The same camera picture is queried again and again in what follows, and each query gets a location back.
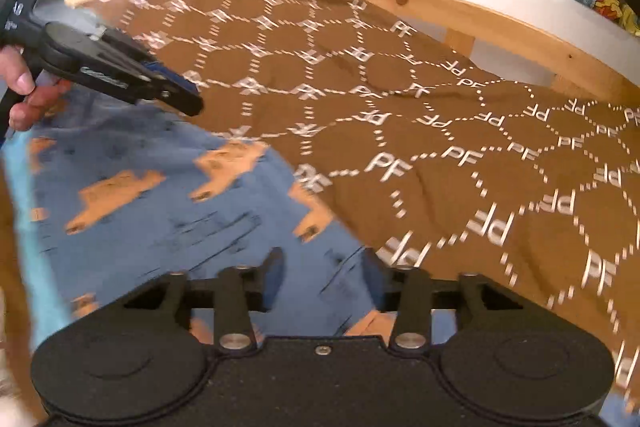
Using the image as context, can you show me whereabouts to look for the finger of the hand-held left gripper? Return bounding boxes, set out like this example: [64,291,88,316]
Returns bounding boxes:
[130,74,204,118]
[102,29,199,96]

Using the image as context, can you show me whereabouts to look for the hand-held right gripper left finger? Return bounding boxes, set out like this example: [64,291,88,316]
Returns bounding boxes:
[122,249,284,354]

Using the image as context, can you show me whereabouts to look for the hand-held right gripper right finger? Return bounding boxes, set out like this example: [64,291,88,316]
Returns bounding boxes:
[372,258,526,354]

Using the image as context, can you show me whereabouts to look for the blue pants with orange print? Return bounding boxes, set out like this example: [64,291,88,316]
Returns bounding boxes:
[20,84,461,348]

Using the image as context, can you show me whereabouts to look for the person's left hand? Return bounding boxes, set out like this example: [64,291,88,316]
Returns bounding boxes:
[0,46,67,131]

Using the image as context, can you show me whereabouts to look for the brown printed blanket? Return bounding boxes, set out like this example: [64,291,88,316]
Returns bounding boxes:
[0,0,640,413]

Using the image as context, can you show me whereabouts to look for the wooden bed frame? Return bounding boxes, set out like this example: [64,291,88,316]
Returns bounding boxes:
[65,0,640,108]

